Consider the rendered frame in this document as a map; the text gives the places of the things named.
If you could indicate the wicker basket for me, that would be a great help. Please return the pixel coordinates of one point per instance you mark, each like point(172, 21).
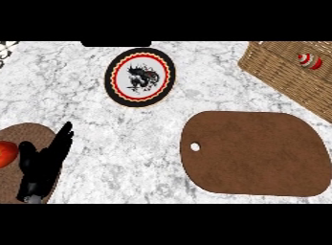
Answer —
point(296, 79)

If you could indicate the black rimmed decorated plate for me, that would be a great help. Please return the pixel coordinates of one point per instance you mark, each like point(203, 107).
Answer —
point(139, 77)

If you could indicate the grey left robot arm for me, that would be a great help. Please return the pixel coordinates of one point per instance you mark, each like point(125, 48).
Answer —
point(33, 200)

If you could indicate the red tomato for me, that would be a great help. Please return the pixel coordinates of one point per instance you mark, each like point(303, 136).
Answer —
point(1, 154)

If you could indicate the red white striped cupcake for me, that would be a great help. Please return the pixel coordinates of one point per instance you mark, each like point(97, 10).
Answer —
point(309, 61)

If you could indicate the brown wooden cutting board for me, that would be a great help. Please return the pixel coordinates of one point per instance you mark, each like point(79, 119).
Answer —
point(257, 153)

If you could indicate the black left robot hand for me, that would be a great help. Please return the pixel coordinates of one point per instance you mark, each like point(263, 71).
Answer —
point(44, 162)

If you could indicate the brown woven placemat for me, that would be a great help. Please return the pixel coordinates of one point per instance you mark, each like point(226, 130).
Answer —
point(4, 185)

